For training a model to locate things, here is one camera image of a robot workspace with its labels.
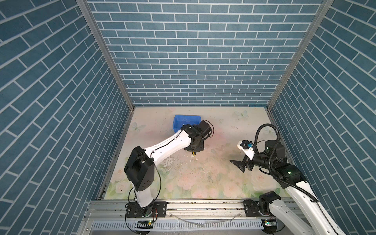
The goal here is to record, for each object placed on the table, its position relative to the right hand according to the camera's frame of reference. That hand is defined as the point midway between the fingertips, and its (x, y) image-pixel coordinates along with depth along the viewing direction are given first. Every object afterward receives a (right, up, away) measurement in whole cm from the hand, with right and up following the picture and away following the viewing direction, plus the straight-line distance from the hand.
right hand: (235, 150), depth 72 cm
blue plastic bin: (-32, +15, +39) cm, 52 cm away
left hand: (-19, -1, +12) cm, 22 cm away
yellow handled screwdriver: (-21, -4, +10) cm, 23 cm away
